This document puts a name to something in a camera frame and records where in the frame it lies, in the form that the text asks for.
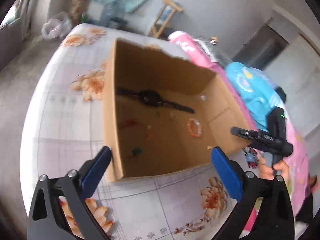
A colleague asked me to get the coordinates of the white plastic bag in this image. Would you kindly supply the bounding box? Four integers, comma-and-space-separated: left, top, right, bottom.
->
41, 11, 73, 40

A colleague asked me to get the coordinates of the pink flowered quilt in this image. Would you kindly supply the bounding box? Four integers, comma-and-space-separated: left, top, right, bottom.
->
168, 31, 313, 230

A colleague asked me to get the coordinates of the brown cardboard box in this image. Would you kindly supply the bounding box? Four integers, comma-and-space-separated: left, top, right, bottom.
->
102, 38, 258, 182

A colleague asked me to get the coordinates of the white wardrobe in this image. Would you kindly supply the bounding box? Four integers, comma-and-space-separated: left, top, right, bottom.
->
262, 5, 320, 136

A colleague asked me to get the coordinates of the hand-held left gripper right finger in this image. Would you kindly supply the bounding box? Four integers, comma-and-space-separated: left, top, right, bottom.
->
210, 146, 296, 240

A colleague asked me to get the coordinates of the black wrist watch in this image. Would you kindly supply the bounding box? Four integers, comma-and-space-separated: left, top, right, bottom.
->
115, 86, 196, 114

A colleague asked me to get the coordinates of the floral bed sheet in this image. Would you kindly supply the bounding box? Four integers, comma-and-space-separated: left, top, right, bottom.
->
20, 23, 263, 240

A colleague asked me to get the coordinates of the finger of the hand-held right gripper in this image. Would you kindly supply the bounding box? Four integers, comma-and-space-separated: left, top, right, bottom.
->
230, 127, 260, 140

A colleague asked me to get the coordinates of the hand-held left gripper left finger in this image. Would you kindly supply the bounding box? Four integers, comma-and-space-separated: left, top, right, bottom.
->
27, 145, 112, 240

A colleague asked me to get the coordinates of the grey lace cloth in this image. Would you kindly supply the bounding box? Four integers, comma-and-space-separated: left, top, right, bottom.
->
194, 39, 226, 63

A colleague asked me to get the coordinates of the pale window curtain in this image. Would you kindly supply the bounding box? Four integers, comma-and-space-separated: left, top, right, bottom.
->
0, 0, 36, 41

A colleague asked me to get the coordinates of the blue striped jacket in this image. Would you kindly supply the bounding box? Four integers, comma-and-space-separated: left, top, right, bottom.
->
225, 62, 287, 131

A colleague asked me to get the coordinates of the patterned orange tile panel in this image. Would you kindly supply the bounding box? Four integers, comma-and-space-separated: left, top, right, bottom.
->
69, 0, 94, 23

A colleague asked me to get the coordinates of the orange bead bracelet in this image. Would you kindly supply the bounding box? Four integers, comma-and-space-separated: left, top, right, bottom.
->
187, 118, 203, 138

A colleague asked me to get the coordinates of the person's right hand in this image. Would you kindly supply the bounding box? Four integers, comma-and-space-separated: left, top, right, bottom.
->
259, 157, 290, 180

